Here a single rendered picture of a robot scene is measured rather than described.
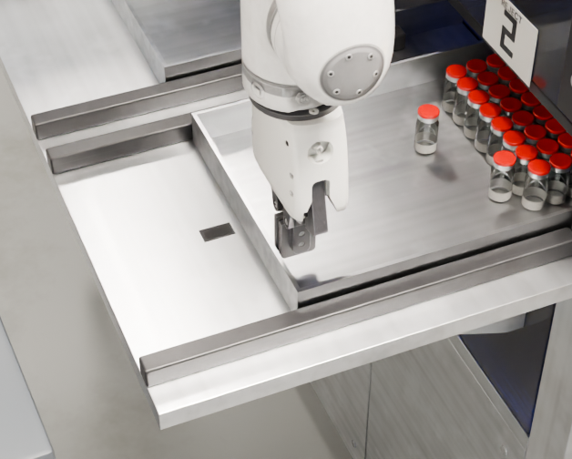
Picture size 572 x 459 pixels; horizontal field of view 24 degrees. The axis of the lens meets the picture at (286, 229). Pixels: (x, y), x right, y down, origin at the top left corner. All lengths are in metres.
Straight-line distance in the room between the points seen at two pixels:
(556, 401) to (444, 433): 0.33
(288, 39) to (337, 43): 0.03
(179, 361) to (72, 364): 1.23
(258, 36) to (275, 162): 0.13
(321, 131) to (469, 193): 0.27
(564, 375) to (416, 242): 0.21
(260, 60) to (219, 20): 0.48
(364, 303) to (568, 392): 0.27
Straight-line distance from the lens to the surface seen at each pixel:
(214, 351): 1.07
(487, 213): 1.23
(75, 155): 1.27
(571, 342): 1.26
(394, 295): 1.12
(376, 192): 1.24
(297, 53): 0.88
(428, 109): 1.26
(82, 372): 2.27
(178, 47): 1.42
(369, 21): 0.88
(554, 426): 1.35
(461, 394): 1.54
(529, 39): 1.18
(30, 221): 2.55
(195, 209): 1.22
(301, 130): 1.01
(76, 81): 1.39
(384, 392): 1.79
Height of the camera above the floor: 1.70
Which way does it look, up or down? 43 degrees down
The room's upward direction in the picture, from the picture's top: straight up
